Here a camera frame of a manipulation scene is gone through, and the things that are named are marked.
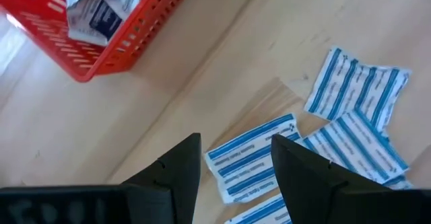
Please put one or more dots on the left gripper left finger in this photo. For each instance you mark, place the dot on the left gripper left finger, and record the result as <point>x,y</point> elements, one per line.
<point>178,177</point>

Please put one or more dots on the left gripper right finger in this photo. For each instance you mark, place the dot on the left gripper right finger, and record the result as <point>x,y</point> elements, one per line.
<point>313,190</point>

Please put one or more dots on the red plastic basket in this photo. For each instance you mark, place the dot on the red plastic basket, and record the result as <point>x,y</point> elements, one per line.
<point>50,45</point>

